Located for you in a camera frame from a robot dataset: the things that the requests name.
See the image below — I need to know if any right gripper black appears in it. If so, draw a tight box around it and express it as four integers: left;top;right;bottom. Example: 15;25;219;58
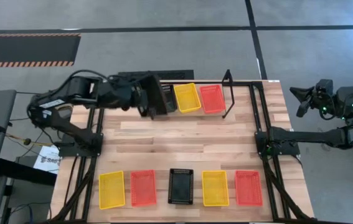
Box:
289;86;339;121

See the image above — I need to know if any black slotted plastic basket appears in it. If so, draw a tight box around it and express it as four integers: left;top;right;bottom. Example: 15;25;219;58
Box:
167;168;194;205
141;73;178;121

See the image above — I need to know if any yellow slotted plastic basket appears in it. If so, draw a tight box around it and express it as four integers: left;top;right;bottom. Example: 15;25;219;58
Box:
98;170;126;210
201;170;230;207
173;83;202;113

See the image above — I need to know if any orange slotted plastic basket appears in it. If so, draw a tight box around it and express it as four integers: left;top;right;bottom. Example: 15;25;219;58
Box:
199;84;227;114
234;170;264;207
130;169;158;207

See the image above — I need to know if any black floor ramp mat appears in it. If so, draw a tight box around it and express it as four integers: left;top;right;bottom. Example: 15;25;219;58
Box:
118;69;195;81

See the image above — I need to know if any printed white paper sheet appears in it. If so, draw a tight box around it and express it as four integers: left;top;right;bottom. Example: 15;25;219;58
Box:
33;145;62;175

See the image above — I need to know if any black hazard-striped floor mat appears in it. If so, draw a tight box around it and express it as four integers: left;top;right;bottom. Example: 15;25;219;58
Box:
0;33;82;68

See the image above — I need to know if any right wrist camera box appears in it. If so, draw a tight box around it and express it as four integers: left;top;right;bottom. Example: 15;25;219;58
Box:
315;78;334;94

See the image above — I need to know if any black aluminium rig frame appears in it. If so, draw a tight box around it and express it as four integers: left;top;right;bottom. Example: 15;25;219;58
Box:
49;80;317;224

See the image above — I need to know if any yellow floor cable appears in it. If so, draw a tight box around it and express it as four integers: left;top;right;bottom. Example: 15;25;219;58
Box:
4;133;54;148

